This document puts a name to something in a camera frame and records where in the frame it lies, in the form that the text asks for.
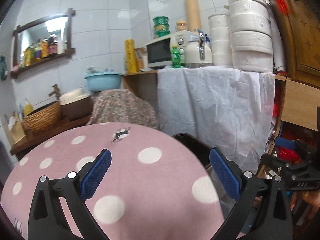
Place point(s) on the yellow soap bottle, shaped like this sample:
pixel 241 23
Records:
pixel 28 108

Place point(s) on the person's right hand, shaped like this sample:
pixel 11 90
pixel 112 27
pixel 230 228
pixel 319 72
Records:
pixel 312 200

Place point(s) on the dark soy sauce bottle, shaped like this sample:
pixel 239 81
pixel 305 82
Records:
pixel 52 45

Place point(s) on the wooden cabinet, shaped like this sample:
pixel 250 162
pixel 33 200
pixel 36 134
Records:
pixel 142 90

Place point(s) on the carved wooden panel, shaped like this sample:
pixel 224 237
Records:
pixel 305 42

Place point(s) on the floral cloth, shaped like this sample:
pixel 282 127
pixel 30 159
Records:
pixel 122 107

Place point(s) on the dark wooden counter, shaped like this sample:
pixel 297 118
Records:
pixel 50 137

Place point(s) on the brown tub with white lid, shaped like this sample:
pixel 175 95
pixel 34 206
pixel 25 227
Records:
pixel 76 107

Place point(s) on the pink dotted tablecloth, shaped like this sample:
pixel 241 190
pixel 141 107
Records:
pixel 150 180

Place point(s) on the green hanging packet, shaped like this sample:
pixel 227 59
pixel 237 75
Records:
pixel 3 67

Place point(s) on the glass jar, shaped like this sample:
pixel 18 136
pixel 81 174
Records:
pixel 141 58

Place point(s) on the white microwave oven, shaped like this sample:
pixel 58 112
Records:
pixel 158 52

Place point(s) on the white bottle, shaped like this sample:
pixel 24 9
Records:
pixel 61 45

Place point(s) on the stack of white tubs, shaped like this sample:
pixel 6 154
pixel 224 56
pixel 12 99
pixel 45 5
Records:
pixel 220 40

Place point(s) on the bamboo style faucet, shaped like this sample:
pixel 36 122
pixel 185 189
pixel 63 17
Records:
pixel 56 91

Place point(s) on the wicker pattern wash basin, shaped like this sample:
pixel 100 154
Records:
pixel 43 118

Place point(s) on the stack of white foam bowls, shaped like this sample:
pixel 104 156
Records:
pixel 250 30

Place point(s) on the green yellow seasoning packet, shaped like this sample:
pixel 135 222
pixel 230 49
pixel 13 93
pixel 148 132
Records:
pixel 27 56

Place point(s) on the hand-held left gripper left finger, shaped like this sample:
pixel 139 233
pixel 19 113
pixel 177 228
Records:
pixel 96 175

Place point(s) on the wooden tissue box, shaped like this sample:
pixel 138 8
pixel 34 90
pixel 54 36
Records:
pixel 16 130

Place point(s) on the dark trash bin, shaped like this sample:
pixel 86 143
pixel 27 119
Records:
pixel 192 141

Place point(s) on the pink pig figurine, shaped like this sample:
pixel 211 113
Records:
pixel 16 68

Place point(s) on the green instant noodle bowl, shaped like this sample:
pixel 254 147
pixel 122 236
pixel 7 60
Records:
pixel 162 28
pixel 160 21
pixel 162 34

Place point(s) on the white paper roll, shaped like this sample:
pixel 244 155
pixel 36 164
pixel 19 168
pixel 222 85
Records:
pixel 278 52

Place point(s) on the white cloth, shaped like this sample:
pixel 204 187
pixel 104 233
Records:
pixel 212 105

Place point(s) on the white kettle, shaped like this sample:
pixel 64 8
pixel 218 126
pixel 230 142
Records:
pixel 193 52

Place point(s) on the clear plastic bag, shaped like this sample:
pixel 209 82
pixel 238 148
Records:
pixel 98 70

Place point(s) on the jar with tan lid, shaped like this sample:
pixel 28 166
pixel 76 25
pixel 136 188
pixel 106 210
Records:
pixel 181 26

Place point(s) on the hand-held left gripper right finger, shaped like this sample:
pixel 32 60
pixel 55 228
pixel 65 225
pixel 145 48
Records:
pixel 223 175

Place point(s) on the green soda bottle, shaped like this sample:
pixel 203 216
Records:
pixel 176 58

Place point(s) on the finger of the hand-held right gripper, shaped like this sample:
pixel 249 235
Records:
pixel 285 143
pixel 275 161

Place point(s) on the light blue plastic basin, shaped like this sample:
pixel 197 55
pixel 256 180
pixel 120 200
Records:
pixel 103 82

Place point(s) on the yellow roll box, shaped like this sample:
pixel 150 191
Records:
pixel 131 56

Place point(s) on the stack of paper cups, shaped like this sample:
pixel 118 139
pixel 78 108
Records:
pixel 192 7

